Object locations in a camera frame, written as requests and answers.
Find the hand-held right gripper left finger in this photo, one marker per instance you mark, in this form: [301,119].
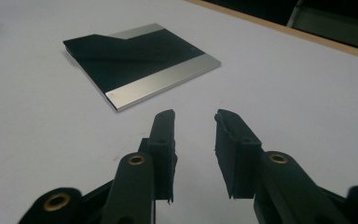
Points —
[161,146]

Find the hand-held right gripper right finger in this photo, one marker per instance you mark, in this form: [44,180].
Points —
[236,155]

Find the black T-shaped block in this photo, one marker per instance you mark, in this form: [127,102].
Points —
[143,62]

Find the white table cover sheet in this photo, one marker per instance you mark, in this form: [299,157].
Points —
[43,130]

